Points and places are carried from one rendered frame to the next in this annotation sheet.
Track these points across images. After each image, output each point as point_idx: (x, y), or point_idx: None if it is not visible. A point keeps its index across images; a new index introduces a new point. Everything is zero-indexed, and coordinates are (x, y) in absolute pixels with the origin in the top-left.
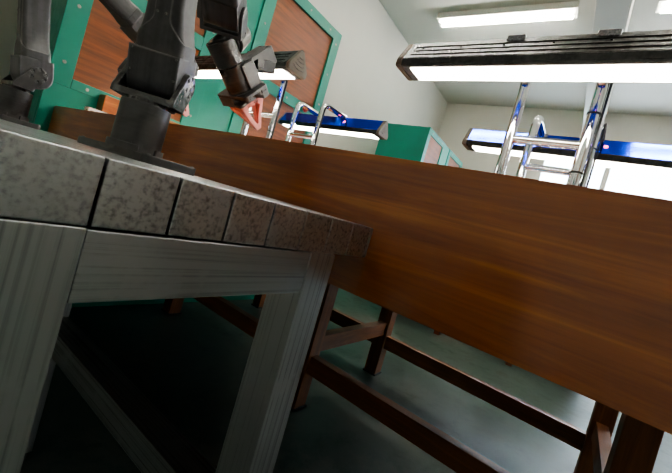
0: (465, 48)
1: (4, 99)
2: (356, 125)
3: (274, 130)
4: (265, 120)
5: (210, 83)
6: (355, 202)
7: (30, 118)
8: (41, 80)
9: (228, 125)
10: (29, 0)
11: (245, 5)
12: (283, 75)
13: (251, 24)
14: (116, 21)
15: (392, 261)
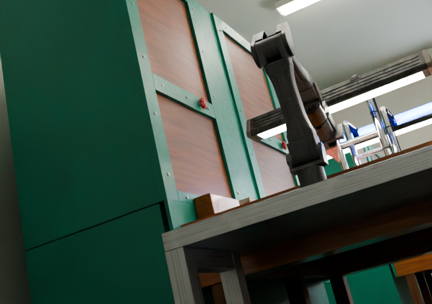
0: None
1: (321, 178)
2: (416, 116)
3: (278, 181)
4: (269, 173)
5: (231, 150)
6: None
7: (158, 254)
8: (325, 152)
9: (256, 191)
10: (294, 88)
11: None
12: (414, 78)
13: (224, 76)
14: (170, 117)
15: None
